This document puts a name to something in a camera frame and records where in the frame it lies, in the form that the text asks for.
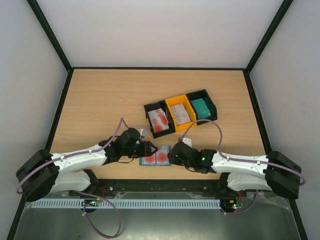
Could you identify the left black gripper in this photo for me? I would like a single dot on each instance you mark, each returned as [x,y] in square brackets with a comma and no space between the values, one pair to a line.
[146,150]

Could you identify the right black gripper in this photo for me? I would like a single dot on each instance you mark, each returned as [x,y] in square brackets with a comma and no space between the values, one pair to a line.
[178,153]

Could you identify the blue card holder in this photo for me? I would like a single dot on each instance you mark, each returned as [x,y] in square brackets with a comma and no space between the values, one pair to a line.
[141,160]

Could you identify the black bin with red cards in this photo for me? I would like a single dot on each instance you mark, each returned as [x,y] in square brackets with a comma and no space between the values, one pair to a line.
[160,104]

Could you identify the teal card stack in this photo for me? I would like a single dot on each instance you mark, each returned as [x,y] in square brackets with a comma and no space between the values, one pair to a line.
[201,108]

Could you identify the yellow bin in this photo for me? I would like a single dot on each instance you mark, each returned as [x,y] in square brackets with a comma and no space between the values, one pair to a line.
[182,99]

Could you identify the black bin with teal cards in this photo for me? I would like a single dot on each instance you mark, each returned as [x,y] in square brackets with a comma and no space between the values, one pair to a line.
[205,96]

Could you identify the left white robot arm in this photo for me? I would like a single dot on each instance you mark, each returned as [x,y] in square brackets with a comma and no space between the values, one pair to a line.
[45,172]

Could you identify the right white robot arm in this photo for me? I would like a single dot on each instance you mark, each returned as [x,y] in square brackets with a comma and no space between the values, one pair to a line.
[273,172]

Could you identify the red patterned card stack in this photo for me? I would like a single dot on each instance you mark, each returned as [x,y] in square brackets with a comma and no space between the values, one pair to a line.
[158,119]

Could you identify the white vip card stack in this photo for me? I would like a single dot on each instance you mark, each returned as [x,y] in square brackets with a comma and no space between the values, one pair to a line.
[180,114]

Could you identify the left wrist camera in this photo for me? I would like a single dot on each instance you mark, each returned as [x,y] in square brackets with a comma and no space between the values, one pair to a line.
[142,132]

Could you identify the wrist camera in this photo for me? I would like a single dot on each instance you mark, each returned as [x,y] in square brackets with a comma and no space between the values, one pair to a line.
[187,141]
[142,132]

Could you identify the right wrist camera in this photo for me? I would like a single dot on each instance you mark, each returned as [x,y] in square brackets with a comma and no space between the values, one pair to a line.
[187,141]

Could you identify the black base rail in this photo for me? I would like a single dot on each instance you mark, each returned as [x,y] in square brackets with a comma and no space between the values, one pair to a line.
[205,187]

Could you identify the light blue slotted cable duct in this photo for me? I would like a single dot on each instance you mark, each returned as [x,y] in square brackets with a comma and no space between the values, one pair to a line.
[64,203]

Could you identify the black enclosure frame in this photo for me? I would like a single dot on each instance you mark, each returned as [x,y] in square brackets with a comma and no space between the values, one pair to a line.
[281,12]

